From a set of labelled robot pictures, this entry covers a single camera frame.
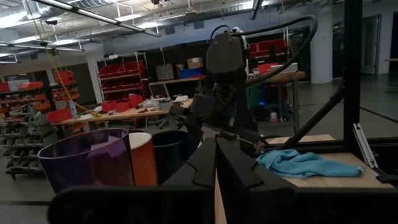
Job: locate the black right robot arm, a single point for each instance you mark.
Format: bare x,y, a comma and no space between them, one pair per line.
225,53

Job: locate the purple faceted plastic tumbler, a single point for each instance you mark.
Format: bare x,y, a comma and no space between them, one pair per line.
77,161

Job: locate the red plastic bin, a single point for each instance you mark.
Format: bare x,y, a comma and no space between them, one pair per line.
122,106
136,100
59,116

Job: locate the clear spray bottle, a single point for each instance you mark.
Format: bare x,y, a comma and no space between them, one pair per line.
73,110

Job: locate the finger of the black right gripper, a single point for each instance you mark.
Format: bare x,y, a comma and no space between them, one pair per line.
194,130
178,111

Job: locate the row of red wall bins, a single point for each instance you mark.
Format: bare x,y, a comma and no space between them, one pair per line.
267,48

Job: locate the dark shelf with red bins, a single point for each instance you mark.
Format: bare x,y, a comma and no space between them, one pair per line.
21,93

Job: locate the blue microfibre cloth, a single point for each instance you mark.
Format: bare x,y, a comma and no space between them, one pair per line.
298,165

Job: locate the orange mug with white inside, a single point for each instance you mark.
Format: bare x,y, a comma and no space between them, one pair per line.
144,165

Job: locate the cardboard box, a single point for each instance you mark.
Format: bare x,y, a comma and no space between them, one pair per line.
195,63

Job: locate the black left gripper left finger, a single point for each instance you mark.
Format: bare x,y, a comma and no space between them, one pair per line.
186,199

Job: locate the wooden bench with metal legs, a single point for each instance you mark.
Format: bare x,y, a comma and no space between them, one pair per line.
280,77

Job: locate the dark blue speckled enamel mug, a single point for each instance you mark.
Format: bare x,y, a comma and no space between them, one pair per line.
171,155

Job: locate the blue plastic bin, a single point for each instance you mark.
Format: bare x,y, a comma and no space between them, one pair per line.
190,73

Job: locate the silver aluminium rail piece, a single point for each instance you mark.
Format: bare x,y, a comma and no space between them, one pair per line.
365,146

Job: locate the red bin storage rack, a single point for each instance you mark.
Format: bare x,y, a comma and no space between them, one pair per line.
66,90

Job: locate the long wooden workbench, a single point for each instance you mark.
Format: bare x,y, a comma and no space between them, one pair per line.
130,114

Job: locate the grey bin cart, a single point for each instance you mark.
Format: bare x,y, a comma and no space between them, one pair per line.
25,137

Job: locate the long ceiling light bar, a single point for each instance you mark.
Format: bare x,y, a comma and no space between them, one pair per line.
93,15

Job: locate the black aluminium table frame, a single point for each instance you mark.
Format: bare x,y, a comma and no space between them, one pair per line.
353,77

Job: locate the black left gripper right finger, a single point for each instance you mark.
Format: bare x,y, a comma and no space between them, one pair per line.
264,202

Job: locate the stack of grey trays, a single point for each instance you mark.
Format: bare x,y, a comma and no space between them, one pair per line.
164,72

